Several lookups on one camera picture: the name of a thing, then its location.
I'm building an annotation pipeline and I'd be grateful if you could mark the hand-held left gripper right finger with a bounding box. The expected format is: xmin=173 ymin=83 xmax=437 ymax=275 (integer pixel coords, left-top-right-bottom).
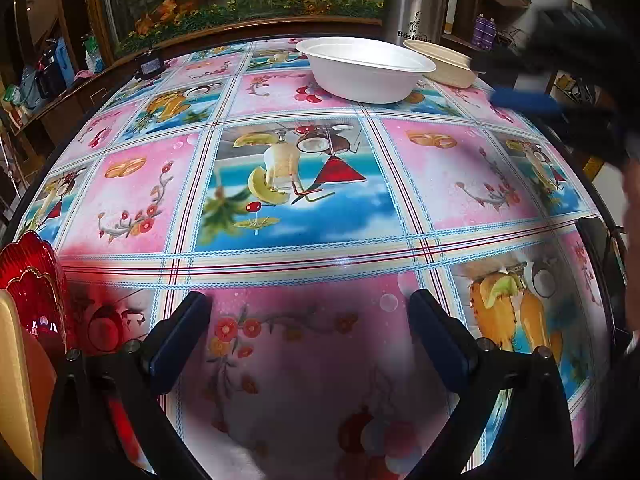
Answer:
xmin=406 ymin=289 xmax=573 ymax=480

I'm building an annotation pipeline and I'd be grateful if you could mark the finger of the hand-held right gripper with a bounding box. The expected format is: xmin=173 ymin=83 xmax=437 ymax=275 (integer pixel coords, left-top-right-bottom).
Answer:
xmin=489 ymin=85 xmax=631 ymax=166

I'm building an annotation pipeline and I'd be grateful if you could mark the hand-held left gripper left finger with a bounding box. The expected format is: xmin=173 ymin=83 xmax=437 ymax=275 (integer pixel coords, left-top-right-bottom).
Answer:
xmin=42 ymin=290 xmax=213 ymax=480

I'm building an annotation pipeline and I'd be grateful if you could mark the cream ribbed plastic bowl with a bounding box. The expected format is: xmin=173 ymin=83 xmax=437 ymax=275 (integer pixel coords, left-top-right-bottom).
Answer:
xmin=402 ymin=39 xmax=476 ymax=88

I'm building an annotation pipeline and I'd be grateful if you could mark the cream plate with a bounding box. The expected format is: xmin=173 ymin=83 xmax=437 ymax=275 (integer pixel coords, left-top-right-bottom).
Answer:
xmin=0 ymin=290 xmax=58 ymax=466

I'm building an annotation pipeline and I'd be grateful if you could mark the white plastic bowl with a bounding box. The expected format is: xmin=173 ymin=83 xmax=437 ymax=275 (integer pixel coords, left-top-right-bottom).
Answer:
xmin=295 ymin=36 xmax=437 ymax=105

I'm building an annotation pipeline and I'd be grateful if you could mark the steel thermos jug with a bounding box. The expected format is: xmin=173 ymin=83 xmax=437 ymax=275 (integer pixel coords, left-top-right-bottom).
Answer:
xmin=382 ymin=0 xmax=453 ymax=51

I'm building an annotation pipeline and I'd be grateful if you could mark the printed fruit tablecloth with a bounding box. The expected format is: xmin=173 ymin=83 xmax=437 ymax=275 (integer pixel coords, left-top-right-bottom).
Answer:
xmin=15 ymin=35 xmax=623 ymax=480

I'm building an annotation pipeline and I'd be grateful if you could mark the small black digital clock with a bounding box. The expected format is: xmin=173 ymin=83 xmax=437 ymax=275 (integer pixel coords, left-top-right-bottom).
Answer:
xmin=134 ymin=49 xmax=163 ymax=80

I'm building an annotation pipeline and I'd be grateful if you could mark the black kettle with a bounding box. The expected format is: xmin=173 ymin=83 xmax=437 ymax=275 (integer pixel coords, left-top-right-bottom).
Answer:
xmin=35 ymin=52 xmax=66 ymax=98

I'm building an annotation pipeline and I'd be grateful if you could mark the white spray bottle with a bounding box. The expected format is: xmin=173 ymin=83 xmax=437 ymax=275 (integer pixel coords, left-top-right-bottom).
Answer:
xmin=82 ymin=35 xmax=106 ymax=73

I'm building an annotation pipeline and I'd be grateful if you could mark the blue jug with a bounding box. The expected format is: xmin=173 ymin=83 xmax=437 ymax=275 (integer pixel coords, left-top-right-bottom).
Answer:
xmin=52 ymin=37 xmax=76 ymax=86

